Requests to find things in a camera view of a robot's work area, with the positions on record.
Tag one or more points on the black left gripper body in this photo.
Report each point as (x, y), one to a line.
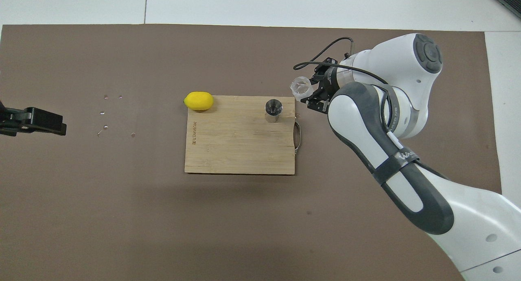
(12, 120)

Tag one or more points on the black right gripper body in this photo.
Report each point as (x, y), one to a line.
(326, 86)

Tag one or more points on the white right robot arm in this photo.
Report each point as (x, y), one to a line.
(407, 61)

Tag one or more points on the bamboo cutting board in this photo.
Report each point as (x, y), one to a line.
(236, 147)

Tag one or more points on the small clear glass cup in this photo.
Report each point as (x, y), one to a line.
(300, 87)

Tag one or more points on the yellow lemon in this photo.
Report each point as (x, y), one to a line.
(198, 101)

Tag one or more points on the steel double jigger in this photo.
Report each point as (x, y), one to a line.
(273, 116)

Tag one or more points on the brown table mat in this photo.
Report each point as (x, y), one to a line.
(122, 212)

